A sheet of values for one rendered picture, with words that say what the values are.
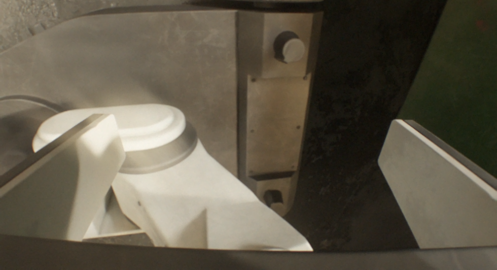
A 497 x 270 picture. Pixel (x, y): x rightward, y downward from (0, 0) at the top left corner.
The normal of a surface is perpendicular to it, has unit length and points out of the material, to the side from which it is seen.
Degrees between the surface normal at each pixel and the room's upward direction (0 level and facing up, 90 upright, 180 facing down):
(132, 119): 90
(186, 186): 90
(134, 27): 0
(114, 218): 90
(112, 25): 0
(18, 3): 0
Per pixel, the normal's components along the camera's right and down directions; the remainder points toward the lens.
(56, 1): 0.18, 0.52
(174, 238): 0.01, -0.85
